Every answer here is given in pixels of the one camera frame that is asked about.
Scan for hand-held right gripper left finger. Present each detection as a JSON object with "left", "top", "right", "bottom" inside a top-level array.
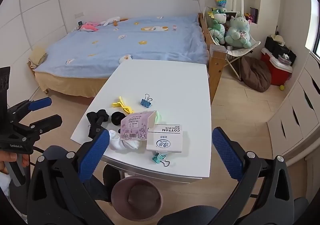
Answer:
[{"left": 26, "top": 129, "right": 115, "bottom": 225}]

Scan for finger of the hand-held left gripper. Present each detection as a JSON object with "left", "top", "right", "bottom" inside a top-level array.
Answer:
[
  {"left": 7, "top": 98, "right": 52, "bottom": 123},
  {"left": 27, "top": 114, "right": 63, "bottom": 136}
]

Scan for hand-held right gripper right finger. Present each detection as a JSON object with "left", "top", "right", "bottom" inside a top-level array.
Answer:
[{"left": 210, "top": 127, "right": 296, "bottom": 225}]

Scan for brown round waste bin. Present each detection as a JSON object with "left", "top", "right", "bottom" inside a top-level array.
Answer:
[{"left": 111, "top": 176, "right": 163, "bottom": 222}]

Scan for white socks box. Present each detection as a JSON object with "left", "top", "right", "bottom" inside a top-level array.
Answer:
[{"left": 146, "top": 123, "right": 184, "bottom": 153}]

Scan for person's left forearm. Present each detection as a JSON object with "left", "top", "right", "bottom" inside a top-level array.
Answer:
[{"left": 0, "top": 171, "right": 12, "bottom": 199}]

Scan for person's left hand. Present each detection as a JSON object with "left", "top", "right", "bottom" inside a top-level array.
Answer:
[{"left": 0, "top": 151, "right": 30, "bottom": 175}]

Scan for white socks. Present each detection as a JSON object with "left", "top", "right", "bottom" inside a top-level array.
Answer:
[{"left": 108, "top": 129, "right": 147, "bottom": 151}]

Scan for person's left leg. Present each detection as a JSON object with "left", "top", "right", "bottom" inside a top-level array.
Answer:
[{"left": 44, "top": 146, "right": 75, "bottom": 159}]

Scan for person's leg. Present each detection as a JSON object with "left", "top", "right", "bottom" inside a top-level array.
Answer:
[
  {"left": 44, "top": 146, "right": 75, "bottom": 159},
  {"left": 157, "top": 205, "right": 221, "bottom": 225}
]

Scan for folded yellow towel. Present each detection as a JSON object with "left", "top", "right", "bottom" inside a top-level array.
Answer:
[{"left": 28, "top": 46, "right": 48, "bottom": 68}]

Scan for purple printed card package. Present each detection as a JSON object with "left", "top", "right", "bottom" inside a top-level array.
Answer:
[{"left": 121, "top": 110, "right": 157, "bottom": 142}]

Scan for yellow plastic clip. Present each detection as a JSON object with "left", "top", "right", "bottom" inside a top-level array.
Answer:
[{"left": 111, "top": 96, "right": 134, "bottom": 113}]

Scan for teal binder clip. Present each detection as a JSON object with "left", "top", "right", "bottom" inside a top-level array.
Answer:
[{"left": 152, "top": 153, "right": 171, "bottom": 167}]

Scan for blue binder clip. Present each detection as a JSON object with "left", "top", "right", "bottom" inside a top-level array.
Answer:
[{"left": 140, "top": 94, "right": 153, "bottom": 109}]

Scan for person's right leg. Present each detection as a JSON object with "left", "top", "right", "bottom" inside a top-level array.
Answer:
[{"left": 157, "top": 205, "right": 221, "bottom": 225}]

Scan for brown bean bag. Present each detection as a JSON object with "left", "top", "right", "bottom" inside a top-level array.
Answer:
[{"left": 240, "top": 56, "right": 272, "bottom": 93}]

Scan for wooden bed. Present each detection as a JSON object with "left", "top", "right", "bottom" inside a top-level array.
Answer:
[{"left": 34, "top": 12, "right": 227, "bottom": 105}]

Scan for pink plush toy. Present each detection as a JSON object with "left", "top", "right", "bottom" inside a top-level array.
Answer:
[{"left": 80, "top": 22, "right": 99, "bottom": 32}]

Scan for black office chair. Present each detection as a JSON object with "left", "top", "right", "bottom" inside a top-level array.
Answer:
[{"left": 294, "top": 197, "right": 311, "bottom": 225}]

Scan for white table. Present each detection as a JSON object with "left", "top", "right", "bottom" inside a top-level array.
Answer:
[{"left": 70, "top": 59, "right": 212, "bottom": 184}]

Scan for red cooler box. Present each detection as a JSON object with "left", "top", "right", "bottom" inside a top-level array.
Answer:
[{"left": 261, "top": 48, "right": 293, "bottom": 87}]

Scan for white folding chair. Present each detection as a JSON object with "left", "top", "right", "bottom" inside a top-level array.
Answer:
[{"left": 204, "top": 6, "right": 260, "bottom": 82}]

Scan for blue printed blanket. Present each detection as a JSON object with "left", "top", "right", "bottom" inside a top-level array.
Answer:
[{"left": 34, "top": 14, "right": 209, "bottom": 82}]

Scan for white drawer cabinet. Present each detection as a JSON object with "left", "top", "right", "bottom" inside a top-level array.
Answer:
[{"left": 267, "top": 51, "right": 320, "bottom": 160}]

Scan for white goose plush toy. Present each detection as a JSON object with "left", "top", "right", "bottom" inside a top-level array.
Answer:
[{"left": 99, "top": 17, "right": 128, "bottom": 27}]

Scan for black bag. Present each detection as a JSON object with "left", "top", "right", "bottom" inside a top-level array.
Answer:
[{"left": 265, "top": 36, "right": 297, "bottom": 67}]

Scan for light green dinosaur plush toy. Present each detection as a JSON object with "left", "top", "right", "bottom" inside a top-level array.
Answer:
[{"left": 224, "top": 15, "right": 251, "bottom": 49}]

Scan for cream hat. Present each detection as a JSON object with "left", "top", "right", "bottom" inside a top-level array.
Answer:
[{"left": 271, "top": 34, "right": 285, "bottom": 45}]

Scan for green dragon plush toy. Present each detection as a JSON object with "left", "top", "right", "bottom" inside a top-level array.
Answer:
[{"left": 207, "top": 7, "right": 228, "bottom": 45}]

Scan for black board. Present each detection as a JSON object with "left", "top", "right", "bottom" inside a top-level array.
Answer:
[{"left": 226, "top": 11, "right": 238, "bottom": 25}]

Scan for dark purple book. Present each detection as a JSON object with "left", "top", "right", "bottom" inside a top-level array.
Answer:
[{"left": 250, "top": 7, "right": 259, "bottom": 23}]

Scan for white arched stand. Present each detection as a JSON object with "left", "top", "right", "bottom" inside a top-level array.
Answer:
[{"left": 232, "top": 0, "right": 244, "bottom": 13}]

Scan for window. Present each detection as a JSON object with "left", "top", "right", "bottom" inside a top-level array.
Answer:
[{"left": 305, "top": 0, "right": 320, "bottom": 58}]

